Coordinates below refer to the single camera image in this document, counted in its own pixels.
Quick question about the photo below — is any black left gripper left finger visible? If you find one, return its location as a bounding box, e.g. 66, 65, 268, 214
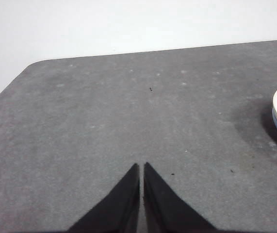
67, 163, 140, 233

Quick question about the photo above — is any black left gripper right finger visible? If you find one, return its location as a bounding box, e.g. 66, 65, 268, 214
143, 162, 217, 233

